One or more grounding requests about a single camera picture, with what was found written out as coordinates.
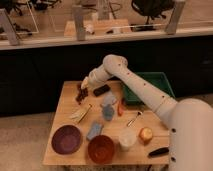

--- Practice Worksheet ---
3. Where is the green plastic bin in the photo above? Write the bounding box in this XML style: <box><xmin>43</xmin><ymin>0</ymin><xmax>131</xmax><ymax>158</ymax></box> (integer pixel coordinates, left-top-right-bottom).
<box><xmin>122</xmin><ymin>72</ymin><xmax>175</xmax><ymax>105</ymax></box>

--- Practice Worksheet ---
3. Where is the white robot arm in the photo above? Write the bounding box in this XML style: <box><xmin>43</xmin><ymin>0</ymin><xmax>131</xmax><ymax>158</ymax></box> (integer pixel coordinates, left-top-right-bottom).
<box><xmin>81</xmin><ymin>54</ymin><xmax>213</xmax><ymax>171</ymax></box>

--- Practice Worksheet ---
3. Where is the dark brown rectangular block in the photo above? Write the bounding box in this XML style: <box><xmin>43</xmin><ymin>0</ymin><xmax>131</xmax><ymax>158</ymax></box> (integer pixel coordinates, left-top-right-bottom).
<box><xmin>93</xmin><ymin>84</ymin><xmax>110</xmax><ymax>97</ymax></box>

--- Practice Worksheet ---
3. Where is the dark purple grape bunch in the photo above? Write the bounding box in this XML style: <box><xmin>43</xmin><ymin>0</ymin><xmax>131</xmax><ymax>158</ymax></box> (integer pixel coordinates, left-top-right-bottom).
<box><xmin>75</xmin><ymin>84</ymin><xmax>88</xmax><ymax>104</ymax></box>

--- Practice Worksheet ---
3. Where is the orange carrot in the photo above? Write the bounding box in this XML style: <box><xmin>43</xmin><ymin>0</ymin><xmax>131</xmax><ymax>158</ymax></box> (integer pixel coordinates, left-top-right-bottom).
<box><xmin>117</xmin><ymin>100</ymin><xmax>124</xmax><ymax>116</ymax></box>

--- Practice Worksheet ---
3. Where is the wooden table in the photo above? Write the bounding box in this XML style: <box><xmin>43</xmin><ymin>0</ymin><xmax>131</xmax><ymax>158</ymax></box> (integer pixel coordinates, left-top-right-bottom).
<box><xmin>42</xmin><ymin>80</ymin><xmax>171</xmax><ymax>171</ymax></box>

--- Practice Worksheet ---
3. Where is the red bowl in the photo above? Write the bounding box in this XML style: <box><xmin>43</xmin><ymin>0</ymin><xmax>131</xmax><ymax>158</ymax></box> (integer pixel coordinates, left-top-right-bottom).
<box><xmin>87</xmin><ymin>135</ymin><xmax>115</xmax><ymax>164</ymax></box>

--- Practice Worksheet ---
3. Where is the blue sponge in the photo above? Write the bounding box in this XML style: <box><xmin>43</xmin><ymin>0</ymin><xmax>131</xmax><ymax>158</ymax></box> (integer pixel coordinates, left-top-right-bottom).
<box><xmin>86</xmin><ymin>122</ymin><xmax>103</xmax><ymax>140</ymax></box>

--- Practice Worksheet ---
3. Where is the white plastic cup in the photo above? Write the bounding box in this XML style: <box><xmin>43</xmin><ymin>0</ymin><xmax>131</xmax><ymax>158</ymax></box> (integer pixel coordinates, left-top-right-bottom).
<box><xmin>118</xmin><ymin>128</ymin><xmax>137</xmax><ymax>151</ymax></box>

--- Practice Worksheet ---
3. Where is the purple bowl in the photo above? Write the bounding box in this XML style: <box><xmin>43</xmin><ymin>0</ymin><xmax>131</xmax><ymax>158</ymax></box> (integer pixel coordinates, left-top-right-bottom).
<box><xmin>51</xmin><ymin>125</ymin><xmax>82</xmax><ymax>155</ymax></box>

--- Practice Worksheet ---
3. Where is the blue plastic cup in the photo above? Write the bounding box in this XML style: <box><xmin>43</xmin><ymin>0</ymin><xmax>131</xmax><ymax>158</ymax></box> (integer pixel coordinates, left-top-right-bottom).
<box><xmin>102</xmin><ymin>105</ymin><xmax>114</xmax><ymax>121</ymax></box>

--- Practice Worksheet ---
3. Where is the clear plastic bag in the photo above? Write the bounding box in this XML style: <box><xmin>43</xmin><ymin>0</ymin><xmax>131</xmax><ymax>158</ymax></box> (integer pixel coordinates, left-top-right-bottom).
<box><xmin>101</xmin><ymin>92</ymin><xmax>117</xmax><ymax>107</ymax></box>

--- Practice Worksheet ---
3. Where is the black handled peeler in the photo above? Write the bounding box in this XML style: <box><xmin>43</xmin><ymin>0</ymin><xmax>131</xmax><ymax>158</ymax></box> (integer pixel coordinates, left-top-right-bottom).
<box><xmin>148</xmin><ymin>147</ymin><xmax>169</xmax><ymax>157</ymax></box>

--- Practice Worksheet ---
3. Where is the black office chair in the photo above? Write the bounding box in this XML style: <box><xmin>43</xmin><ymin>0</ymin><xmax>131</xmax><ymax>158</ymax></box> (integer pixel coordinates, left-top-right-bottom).
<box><xmin>131</xmin><ymin>0</ymin><xmax>174</xmax><ymax>25</ymax></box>

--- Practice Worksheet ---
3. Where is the yellow red apple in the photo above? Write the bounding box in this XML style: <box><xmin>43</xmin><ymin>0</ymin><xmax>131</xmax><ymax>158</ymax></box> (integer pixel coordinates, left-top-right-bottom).
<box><xmin>139</xmin><ymin>127</ymin><xmax>153</xmax><ymax>143</ymax></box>

